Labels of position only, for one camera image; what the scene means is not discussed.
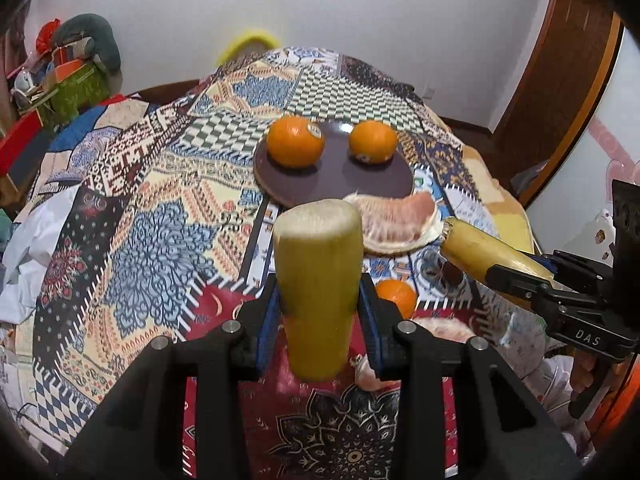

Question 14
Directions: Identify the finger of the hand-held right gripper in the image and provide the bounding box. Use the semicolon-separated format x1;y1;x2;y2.
537;251;618;287
485;264;576;317

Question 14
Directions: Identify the plain orange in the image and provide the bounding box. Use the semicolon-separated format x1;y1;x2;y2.
348;120;398;164

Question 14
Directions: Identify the large orange with sticker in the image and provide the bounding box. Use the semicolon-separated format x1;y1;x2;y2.
266;116;326;169

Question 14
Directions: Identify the red box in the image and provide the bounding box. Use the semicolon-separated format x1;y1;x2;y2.
0;110;43;173

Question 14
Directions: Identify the yellow sugarcane piece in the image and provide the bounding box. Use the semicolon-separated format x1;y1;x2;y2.
440;216;557;307
272;199;365;381

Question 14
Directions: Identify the wooden bed footboard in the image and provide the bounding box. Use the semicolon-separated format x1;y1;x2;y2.
125;79;202;107

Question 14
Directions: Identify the white wardrobe sliding door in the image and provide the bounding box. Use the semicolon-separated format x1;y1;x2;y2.
520;25;640;271

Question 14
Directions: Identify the green fabric bag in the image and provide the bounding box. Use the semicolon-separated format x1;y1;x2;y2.
50;62;111;126

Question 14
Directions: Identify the red plastic bag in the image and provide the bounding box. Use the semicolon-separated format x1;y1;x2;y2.
36;19;61;53

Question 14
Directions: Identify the patchwork printed blanket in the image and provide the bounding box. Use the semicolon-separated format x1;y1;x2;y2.
15;46;538;480

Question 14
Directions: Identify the person's right hand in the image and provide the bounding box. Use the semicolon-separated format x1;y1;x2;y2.
570;352;596;395

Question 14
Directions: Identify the peeled pomelo piece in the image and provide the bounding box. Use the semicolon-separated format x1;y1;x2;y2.
412;316;476;346

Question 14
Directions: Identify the person's white patterned pajamas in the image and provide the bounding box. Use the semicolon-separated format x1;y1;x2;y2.
480;305;601;456

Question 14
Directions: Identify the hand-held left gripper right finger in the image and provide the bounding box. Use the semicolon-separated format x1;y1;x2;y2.
357;272;583;480

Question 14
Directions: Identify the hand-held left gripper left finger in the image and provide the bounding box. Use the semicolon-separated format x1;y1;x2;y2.
65;272;281;480

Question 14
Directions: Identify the brown round plate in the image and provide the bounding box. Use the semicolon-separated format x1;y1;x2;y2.
252;121;415;209

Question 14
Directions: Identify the white crumpled cloth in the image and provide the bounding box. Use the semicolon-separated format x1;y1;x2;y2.
0;200;66;321

